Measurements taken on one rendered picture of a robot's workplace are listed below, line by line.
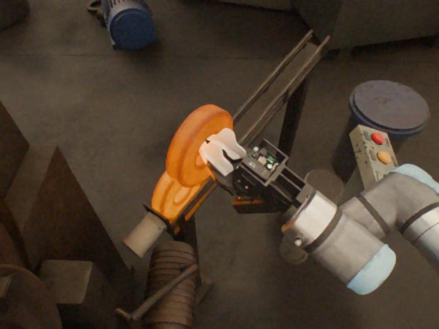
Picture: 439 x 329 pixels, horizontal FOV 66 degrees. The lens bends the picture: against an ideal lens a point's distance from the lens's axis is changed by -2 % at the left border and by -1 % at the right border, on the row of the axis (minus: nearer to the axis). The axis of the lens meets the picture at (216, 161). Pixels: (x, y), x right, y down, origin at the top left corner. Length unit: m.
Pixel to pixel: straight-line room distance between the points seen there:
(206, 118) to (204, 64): 1.77
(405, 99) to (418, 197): 0.98
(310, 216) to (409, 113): 1.08
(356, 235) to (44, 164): 0.56
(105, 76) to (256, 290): 1.59
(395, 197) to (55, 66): 2.24
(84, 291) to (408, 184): 0.59
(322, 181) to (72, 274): 0.75
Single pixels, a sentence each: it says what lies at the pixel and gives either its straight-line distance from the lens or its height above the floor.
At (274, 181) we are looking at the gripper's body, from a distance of 0.56.
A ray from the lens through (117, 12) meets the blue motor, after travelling 2.30.
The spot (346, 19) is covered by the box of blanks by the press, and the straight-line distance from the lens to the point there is 2.28.
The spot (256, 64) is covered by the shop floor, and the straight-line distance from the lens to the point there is 2.34.
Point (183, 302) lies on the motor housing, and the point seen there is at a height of 0.52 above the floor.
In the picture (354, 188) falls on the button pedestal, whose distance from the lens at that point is 1.21.
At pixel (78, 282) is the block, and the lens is 0.66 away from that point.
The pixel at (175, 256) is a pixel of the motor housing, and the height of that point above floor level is 0.53.
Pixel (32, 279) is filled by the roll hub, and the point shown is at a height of 1.12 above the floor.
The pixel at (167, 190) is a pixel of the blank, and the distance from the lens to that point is 0.74.
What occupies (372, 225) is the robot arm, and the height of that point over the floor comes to 0.83.
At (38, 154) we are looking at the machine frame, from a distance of 0.74.
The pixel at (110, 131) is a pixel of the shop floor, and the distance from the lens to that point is 1.97.
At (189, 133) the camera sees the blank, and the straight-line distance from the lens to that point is 0.55.
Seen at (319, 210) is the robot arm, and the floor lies 0.93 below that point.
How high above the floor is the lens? 1.39
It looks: 53 degrees down
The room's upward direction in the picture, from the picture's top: straight up
